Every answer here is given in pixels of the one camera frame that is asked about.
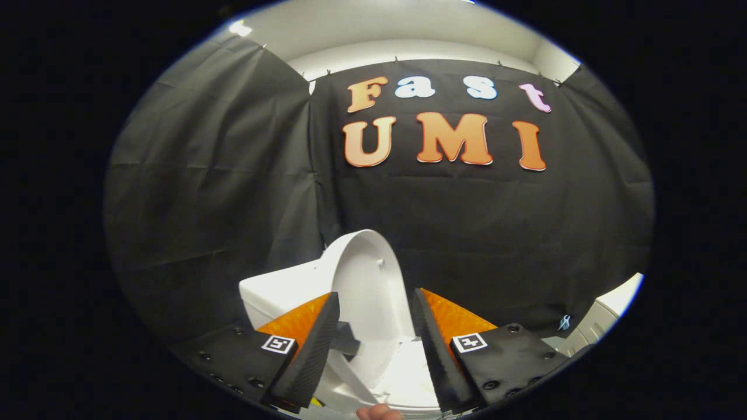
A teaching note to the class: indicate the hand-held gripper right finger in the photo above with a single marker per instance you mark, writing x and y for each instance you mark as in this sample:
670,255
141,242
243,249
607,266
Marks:
437,361

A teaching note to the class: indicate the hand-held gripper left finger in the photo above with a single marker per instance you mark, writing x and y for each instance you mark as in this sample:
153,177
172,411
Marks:
309,361

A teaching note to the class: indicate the white toilet lid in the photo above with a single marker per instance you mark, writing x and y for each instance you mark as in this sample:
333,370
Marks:
365,280

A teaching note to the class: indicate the white toilet with tank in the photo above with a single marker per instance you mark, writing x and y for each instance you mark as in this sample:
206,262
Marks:
280,291

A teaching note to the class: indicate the black backdrop cloth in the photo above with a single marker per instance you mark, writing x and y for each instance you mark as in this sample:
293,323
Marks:
467,233

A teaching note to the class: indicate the white panelled cabinet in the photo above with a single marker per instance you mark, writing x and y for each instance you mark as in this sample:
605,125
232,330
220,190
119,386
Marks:
613,306

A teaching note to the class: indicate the small ceiling light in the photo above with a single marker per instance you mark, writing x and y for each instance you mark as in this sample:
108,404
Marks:
240,28

